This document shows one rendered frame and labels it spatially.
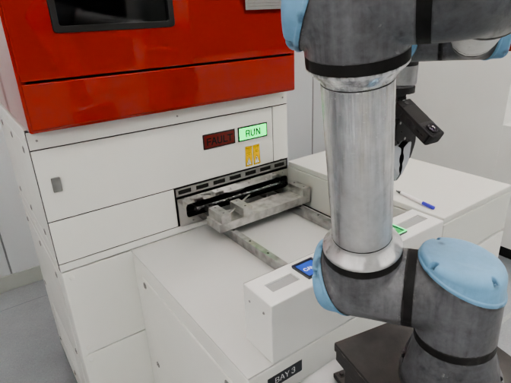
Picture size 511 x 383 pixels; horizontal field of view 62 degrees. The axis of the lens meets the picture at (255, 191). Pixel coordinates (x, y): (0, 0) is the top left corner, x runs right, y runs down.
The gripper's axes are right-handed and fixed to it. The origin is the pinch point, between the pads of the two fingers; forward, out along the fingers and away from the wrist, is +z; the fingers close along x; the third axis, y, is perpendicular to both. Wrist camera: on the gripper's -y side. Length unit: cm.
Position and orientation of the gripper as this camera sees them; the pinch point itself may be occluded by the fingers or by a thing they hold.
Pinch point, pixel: (398, 175)
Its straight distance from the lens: 102.7
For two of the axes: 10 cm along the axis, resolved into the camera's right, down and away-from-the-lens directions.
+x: -8.1, 2.5, -5.2
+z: 0.4, 9.2, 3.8
